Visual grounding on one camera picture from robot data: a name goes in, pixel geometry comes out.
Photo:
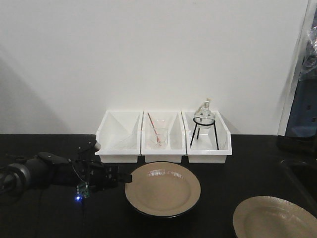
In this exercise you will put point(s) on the black lab sink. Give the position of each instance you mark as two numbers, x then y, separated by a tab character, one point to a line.
304	177

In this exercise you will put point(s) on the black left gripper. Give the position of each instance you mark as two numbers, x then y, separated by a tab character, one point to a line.
89	168

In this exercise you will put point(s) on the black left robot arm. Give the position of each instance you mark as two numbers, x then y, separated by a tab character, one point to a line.
40	172

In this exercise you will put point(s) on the middle white plastic bin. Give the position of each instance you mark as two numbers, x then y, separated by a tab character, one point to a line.
176	147

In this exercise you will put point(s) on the right white plastic bin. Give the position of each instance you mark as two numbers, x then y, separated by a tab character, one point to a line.
204	149

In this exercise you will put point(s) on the beige circular plate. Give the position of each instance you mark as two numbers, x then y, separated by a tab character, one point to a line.
272	217
163	189

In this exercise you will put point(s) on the white plastic bin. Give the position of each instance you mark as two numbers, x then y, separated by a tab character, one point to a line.
204	149
176	147
119	137

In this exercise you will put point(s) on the black wire tripod stand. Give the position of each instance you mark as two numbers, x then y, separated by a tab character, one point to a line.
197	131

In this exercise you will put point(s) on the plastic bag of pegs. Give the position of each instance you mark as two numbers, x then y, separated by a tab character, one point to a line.
310	62

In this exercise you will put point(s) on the glass beaker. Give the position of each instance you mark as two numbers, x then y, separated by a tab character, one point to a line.
159	138

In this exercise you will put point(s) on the glass flask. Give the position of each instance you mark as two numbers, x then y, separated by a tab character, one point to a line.
203	117

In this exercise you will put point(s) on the green circuit board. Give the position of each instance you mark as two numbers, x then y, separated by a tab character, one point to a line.
82	191

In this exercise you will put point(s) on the left white plastic bin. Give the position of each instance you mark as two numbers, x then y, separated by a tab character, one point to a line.
119	137

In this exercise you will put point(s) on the grey pegboard drying rack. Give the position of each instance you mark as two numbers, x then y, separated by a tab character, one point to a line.
297	130

